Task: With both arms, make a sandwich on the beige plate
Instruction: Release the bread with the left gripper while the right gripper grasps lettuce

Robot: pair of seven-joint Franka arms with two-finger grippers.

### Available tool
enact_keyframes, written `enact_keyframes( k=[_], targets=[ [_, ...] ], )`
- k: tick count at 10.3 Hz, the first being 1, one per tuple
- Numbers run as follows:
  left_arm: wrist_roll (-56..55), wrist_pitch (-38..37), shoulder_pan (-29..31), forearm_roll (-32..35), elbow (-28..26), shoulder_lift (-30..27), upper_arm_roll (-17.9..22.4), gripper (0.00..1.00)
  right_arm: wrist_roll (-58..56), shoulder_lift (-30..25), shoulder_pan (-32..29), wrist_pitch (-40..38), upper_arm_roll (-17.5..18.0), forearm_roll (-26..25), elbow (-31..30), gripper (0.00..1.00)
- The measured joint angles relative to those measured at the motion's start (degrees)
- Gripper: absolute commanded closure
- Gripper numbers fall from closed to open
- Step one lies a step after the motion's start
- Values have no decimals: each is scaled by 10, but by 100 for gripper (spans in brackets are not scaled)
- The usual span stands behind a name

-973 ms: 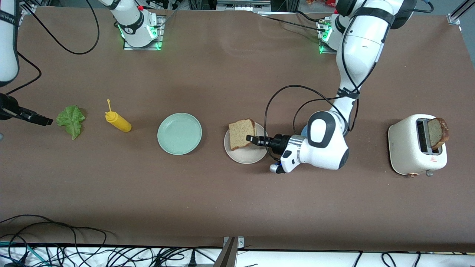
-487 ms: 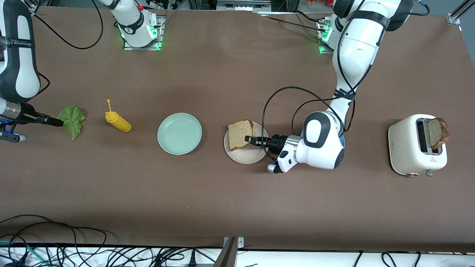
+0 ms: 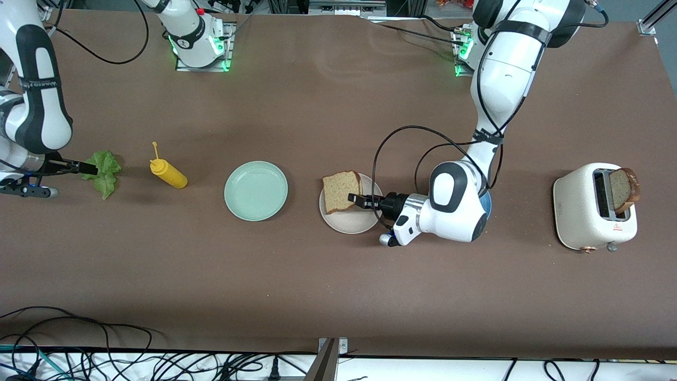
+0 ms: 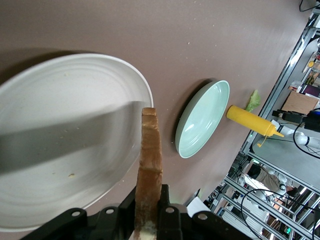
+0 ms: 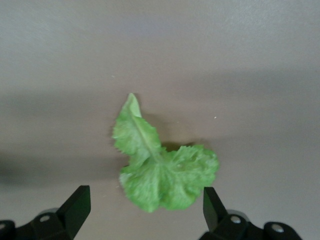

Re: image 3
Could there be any beige round plate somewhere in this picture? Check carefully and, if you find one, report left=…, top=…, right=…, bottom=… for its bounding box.
left=319, top=173, right=383, bottom=234

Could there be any green lettuce leaf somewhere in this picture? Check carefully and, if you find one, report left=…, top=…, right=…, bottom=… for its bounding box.
left=81, top=150, right=122, bottom=200

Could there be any mint green round plate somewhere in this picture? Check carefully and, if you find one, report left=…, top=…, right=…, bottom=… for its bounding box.
left=224, top=161, right=289, bottom=222

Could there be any blue round plate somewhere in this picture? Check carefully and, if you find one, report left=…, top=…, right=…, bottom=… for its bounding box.
left=476, top=189, right=492, bottom=222

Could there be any grey equipment box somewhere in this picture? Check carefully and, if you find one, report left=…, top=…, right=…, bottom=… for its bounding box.
left=308, top=0, right=388, bottom=15

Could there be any yellow squeeze mustard bottle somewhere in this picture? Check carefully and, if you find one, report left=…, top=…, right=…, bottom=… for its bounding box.
left=150, top=141, right=188, bottom=189

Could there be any long black looped cable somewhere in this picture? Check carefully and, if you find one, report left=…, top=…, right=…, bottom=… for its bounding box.
left=0, top=306, right=159, bottom=366

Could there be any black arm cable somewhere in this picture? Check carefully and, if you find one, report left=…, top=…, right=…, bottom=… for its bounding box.
left=372, top=0, right=609, bottom=229
left=45, top=0, right=150, bottom=65

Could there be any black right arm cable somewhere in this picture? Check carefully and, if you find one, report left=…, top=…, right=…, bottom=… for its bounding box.
left=45, top=0, right=150, bottom=65

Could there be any cream white toaster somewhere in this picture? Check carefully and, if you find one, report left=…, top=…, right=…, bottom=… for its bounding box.
left=553, top=162, right=638, bottom=252

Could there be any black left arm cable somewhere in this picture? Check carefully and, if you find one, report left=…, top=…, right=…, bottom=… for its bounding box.
left=372, top=0, right=609, bottom=229

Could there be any black base power cable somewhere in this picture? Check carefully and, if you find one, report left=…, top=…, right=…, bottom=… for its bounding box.
left=362, top=15, right=469, bottom=49

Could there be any light brown bread slice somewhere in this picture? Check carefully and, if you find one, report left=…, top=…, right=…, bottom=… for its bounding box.
left=323, top=170, right=363, bottom=215

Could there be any metal table edge bracket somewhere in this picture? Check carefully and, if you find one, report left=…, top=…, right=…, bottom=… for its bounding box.
left=304, top=337, right=349, bottom=381

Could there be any aluminium frame corner bracket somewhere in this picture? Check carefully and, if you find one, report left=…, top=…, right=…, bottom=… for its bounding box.
left=637, top=0, right=677, bottom=37

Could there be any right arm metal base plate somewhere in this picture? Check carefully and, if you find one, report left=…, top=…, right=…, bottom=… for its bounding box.
left=175, top=21, right=236, bottom=72

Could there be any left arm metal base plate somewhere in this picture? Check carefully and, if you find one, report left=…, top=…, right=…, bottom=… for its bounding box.
left=452, top=26, right=479, bottom=78

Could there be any teal cable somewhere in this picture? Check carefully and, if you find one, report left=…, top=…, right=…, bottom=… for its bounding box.
left=0, top=345, right=72, bottom=380

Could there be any dark crust bread slice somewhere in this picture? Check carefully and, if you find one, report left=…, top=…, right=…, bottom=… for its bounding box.
left=609, top=168, right=641, bottom=215

